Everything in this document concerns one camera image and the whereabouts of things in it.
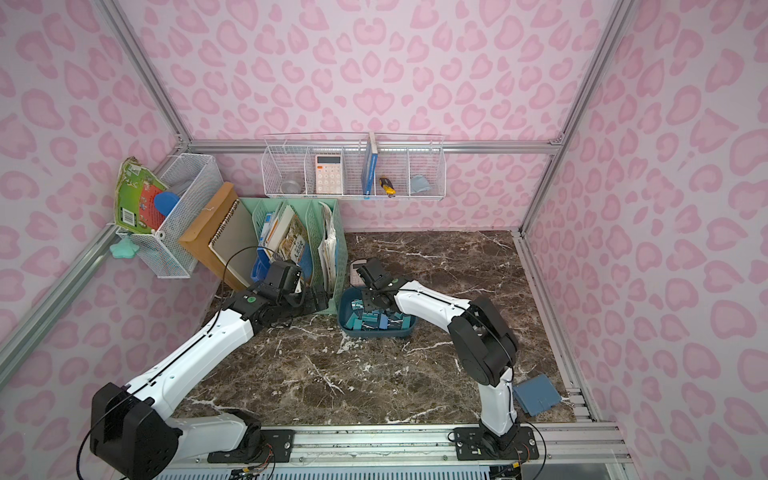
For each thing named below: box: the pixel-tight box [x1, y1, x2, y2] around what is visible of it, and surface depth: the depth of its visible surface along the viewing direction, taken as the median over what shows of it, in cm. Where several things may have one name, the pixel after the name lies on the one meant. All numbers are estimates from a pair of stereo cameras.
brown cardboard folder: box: [179, 182, 249, 291], surface depth 83 cm
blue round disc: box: [154, 191, 180, 217], surface depth 77 cm
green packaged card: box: [115, 156, 168, 234], surface depth 72 cm
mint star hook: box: [110, 236, 140, 259], surface depth 64 cm
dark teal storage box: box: [338, 286, 417, 338], surface depth 95 cm
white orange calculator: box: [315, 155, 343, 194], surface depth 96 cm
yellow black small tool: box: [379, 176, 397, 198], surface depth 94 cm
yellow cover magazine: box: [276, 213, 313, 283], surface depth 95 cm
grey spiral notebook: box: [208, 198, 260, 287], surface depth 90 cm
